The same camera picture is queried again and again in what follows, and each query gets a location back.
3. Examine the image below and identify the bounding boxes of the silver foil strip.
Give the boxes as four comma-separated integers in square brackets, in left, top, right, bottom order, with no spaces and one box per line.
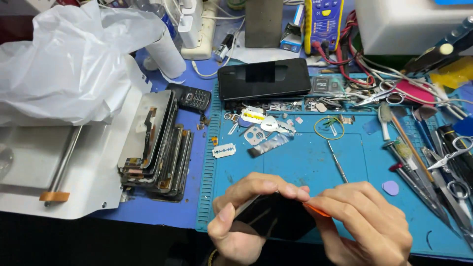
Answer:
[246,132,295,159]

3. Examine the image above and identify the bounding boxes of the purple plastic pick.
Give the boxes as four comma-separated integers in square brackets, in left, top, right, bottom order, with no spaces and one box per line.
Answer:
[381,180,400,197]

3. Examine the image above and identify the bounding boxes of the white metal screen machine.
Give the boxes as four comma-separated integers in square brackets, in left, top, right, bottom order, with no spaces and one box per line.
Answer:
[0,55,153,221]

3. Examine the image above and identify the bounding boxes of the small black and silver device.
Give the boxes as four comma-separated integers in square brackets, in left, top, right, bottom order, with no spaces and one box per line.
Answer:
[215,33,236,62]

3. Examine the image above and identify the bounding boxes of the black smartphone with wide body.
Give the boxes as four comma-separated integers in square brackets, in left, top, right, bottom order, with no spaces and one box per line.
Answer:
[217,58,312,102]

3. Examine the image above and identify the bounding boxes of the white brush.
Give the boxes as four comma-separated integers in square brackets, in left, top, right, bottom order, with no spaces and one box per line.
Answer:
[377,102,393,142]

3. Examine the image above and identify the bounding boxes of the stack of phone screens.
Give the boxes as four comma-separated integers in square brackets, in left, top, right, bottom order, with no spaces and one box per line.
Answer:
[117,89,195,203]

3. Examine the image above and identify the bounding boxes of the razor blade with yellow wrap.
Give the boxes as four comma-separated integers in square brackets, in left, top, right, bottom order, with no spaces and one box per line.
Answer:
[240,106,267,125]

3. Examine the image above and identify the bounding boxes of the white cable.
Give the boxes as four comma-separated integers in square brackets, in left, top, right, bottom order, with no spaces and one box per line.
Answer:
[191,18,247,79]

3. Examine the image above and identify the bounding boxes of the pile of hand tools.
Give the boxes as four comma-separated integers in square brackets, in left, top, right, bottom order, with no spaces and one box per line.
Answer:
[382,122,473,246]

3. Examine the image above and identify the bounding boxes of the yellow and blue multimeter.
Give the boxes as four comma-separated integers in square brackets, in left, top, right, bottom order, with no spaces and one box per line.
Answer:
[303,0,345,55]

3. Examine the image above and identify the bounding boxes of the wooden handle brush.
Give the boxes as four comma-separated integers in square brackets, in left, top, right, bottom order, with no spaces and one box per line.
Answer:
[389,110,435,184]

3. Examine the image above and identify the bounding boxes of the blue silicone repair mat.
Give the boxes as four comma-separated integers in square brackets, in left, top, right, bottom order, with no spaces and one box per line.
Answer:
[195,73,473,260]

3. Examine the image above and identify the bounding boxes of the white appliance housing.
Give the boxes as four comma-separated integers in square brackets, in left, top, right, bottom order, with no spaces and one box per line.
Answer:
[354,0,473,56]

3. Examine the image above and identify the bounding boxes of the plain razor blade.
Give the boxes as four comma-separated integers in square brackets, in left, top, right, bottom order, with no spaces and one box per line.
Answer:
[212,143,237,159]

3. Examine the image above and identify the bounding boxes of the black smartphone with thin body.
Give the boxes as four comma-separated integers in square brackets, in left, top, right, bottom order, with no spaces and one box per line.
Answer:
[232,191,318,241]

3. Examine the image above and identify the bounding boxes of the metal rod with orange end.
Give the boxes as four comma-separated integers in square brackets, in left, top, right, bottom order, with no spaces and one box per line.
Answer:
[39,125,84,207]

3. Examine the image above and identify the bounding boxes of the small blue and white box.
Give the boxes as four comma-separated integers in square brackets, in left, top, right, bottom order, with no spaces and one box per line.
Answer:
[279,4,306,53]

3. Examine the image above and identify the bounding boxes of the metal camera frame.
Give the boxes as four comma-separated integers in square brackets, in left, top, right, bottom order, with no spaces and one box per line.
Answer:
[243,125,266,146]

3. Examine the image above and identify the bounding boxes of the yellow rubber band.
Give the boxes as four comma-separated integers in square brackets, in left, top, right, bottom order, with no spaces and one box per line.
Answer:
[314,116,346,141]

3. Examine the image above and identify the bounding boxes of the white charger adapter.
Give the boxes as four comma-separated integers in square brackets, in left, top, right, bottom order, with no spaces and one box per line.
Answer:
[177,0,204,49]

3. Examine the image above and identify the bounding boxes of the pile of small metal parts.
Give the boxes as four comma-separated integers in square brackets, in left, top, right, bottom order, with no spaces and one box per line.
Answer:
[223,95,356,125]

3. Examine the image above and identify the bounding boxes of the white plastic pick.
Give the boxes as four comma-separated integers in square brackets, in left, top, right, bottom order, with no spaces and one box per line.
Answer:
[260,115,279,133]

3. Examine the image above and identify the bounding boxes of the person's right hand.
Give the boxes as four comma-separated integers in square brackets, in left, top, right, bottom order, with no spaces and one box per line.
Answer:
[304,181,413,266]

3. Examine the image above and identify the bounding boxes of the black keypad phone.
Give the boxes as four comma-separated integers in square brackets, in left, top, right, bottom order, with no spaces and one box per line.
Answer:
[165,82,212,114]

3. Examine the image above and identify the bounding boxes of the memory card package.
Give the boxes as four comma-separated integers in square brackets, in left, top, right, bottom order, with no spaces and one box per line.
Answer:
[311,75,346,95]

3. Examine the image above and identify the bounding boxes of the pink pad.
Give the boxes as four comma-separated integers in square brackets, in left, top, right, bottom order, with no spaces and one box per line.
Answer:
[382,79,437,106]

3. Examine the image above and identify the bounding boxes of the person's left hand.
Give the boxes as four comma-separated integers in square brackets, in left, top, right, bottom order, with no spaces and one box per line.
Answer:
[207,172,311,265]

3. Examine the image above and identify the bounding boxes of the red test lead cables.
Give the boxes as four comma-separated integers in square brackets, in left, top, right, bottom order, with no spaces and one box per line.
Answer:
[312,10,376,86]

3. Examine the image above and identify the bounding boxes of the clear plastic bottle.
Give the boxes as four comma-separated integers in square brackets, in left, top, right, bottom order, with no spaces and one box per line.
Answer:
[134,0,184,51]

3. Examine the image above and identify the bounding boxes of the blue plastic pick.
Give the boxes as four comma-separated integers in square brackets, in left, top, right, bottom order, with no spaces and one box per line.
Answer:
[452,116,473,137]

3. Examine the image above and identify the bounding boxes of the yellow film sheet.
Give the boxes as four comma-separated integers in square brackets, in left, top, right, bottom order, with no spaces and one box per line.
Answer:
[430,55,473,89]

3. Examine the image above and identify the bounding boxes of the orange plastic pry pick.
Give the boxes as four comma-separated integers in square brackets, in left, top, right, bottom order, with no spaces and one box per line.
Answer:
[302,202,332,218]

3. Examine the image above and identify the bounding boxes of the small silver scissors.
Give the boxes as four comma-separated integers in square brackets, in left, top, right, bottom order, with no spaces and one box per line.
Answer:
[426,135,473,171]

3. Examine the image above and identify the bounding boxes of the slim metal screwdriver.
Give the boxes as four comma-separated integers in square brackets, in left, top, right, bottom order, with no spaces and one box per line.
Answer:
[326,139,349,184]

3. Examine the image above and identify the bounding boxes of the white power strip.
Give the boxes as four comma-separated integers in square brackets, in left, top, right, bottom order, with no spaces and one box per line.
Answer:
[180,1,219,61]

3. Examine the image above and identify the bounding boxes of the white plastic bag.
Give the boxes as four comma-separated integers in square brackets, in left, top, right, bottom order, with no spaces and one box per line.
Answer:
[0,0,175,127]

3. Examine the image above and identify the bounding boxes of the gray block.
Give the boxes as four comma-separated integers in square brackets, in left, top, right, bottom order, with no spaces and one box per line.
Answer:
[244,0,285,49]

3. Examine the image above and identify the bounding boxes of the white paper roll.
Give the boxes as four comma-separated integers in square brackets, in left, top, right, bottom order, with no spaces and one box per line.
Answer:
[143,29,187,80]

